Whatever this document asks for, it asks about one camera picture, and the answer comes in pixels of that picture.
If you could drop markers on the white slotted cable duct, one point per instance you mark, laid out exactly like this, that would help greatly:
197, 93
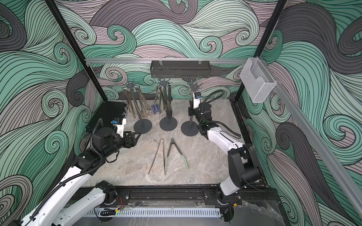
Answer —
169, 212

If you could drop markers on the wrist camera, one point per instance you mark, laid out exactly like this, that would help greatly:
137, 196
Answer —
196, 99
119, 125

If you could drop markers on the grey utensil stand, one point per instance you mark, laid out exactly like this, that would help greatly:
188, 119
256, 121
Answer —
168, 123
143, 125
190, 128

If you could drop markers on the clear plastic wall bin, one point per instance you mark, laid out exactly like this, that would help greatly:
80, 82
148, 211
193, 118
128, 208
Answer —
257, 79

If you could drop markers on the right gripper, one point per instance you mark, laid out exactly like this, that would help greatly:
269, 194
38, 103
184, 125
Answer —
191, 111

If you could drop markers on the black wall shelf rack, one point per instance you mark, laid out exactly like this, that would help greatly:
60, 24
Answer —
180, 69

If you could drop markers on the blue card box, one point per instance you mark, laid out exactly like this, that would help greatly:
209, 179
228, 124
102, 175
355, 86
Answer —
156, 108

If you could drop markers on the black tongs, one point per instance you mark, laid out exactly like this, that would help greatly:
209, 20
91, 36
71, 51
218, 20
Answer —
169, 109

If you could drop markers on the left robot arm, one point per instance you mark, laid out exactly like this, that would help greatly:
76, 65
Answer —
104, 142

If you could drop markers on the steel tongs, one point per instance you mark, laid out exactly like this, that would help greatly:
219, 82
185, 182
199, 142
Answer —
160, 144
164, 97
129, 99
145, 107
157, 94

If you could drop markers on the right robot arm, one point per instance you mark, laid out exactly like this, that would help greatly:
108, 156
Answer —
243, 163

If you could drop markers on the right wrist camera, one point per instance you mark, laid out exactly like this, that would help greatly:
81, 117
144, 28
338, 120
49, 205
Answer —
196, 99

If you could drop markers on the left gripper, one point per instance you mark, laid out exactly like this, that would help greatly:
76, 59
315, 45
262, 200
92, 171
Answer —
132, 142

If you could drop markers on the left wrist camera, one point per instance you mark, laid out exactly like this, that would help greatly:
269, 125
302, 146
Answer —
119, 125

